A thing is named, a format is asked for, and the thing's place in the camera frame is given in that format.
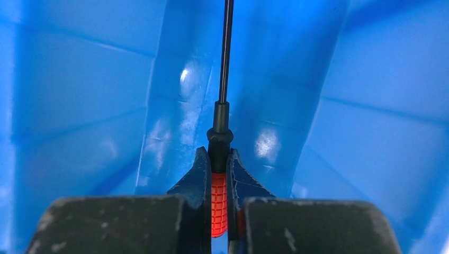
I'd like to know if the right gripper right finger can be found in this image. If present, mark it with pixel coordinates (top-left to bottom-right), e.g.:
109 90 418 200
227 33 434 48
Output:
226 149 401 253

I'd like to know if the red handled black screwdriver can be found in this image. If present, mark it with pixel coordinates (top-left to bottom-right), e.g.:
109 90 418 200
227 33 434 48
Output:
206 0 234 238

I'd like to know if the blue plastic storage bin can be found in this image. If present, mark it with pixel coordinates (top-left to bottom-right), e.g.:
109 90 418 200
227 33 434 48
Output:
1 1 448 253

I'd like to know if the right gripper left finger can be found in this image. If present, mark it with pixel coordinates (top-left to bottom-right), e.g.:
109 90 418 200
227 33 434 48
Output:
26 147 211 253

